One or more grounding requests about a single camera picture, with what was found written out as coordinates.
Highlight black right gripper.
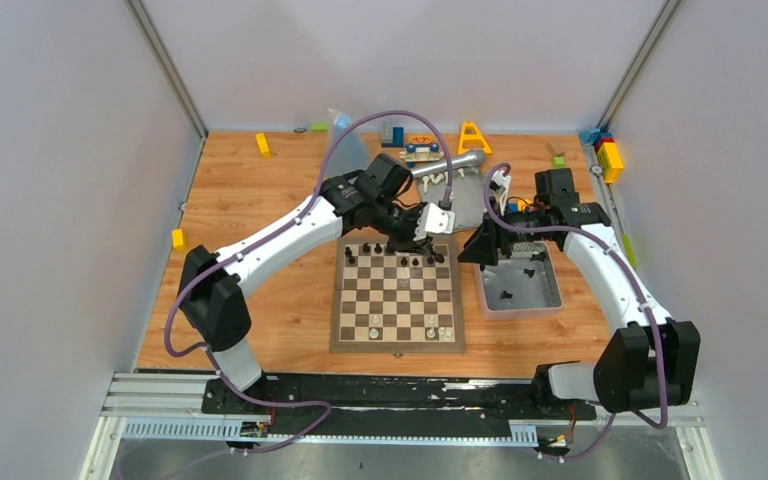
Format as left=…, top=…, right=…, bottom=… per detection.
left=458, top=197, right=552, bottom=266

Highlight grey tray white pieces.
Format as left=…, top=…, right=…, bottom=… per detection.
left=415, top=167, right=485, bottom=232

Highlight wooden chess board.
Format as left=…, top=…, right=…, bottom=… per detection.
left=330, top=237, right=466, bottom=354

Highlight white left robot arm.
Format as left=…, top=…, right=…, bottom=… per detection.
left=172, top=154, right=450, bottom=413

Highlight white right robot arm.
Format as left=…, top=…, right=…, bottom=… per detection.
left=458, top=163, right=701, bottom=418

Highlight grey tray black pieces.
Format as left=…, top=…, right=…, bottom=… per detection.
left=474, top=242, right=563, bottom=321

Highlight blue white toy car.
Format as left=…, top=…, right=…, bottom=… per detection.
left=399, top=135, right=444, bottom=167

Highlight silver metal cylinder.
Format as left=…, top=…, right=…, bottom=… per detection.
left=411, top=149, right=487, bottom=178

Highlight blue grey lego block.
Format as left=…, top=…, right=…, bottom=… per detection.
left=380, top=122, right=405, bottom=148

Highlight clear blue plastic bag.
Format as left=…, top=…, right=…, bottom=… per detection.
left=324, top=109, right=370, bottom=179

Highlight yellow triangular toy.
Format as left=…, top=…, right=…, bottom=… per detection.
left=457, top=121, right=493, bottom=155

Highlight stacked coloured duplo blocks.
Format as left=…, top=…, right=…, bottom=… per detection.
left=578, top=129, right=624, bottom=184

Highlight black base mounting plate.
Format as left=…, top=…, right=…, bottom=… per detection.
left=201, top=373, right=596, bottom=438

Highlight yellow cube at left edge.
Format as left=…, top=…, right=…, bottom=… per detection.
left=171, top=228, right=188, bottom=252

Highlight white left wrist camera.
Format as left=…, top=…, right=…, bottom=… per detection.
left=414, top=203, right=455, bottom=242

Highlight yellow block by wall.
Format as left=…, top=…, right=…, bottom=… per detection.
left=255, top=132, right=273, bottom=158

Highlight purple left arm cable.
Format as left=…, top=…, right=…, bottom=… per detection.
left=162, top=109, right=456, bottom=456

